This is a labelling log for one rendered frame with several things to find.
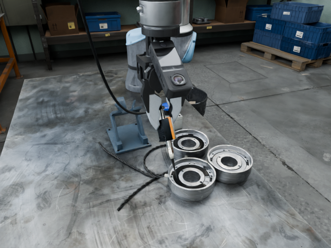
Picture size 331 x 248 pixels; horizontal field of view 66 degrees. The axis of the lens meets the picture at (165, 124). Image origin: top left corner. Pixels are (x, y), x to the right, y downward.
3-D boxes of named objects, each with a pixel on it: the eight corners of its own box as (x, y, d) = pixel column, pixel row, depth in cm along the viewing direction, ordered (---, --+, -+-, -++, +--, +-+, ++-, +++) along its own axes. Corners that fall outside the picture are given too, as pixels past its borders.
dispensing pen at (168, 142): (174, 181, 53) (156, 103, 53) (167, 179, 57) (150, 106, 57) (183, 178, 54) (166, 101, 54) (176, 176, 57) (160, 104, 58)
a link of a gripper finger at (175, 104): (173, 113, 62) (169, 78, 56) (184, 125, 57) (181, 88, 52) (161, 117, 61) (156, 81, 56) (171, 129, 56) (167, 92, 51)
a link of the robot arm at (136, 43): (130, 57, 109) (128, 24, 102) (162, 58, 108) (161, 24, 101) (124, 67, 99) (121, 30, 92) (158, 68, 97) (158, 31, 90)
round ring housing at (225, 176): (247, 159, 66) (250, 146, 64) (252, 189, 57) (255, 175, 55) (206, 155, 68) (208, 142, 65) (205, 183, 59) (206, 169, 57)
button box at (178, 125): (182, 129, 79) (182, 115, 76) (160, 133, 77) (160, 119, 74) (173, 116, 85) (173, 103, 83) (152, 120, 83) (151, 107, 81)
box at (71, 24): (84, 33, 360) (80, 4, 340) (47, 37, 342) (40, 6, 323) (80, 28, 391) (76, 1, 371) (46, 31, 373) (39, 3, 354)
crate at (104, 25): (118, 26, 406) (116, 11, 395) (121, 31, 375) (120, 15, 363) (84, 28, 393) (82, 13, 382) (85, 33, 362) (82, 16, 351)
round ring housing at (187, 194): (215, 174, 61) (217, 161, 59) (212, 208, 53) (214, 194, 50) (173, 167, 63) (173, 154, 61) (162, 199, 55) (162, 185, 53)
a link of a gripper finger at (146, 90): (159, 108, 54) (163, 69, 50) (162, 112, 53) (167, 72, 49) (138, 110, 52) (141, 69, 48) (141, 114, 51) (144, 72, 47)
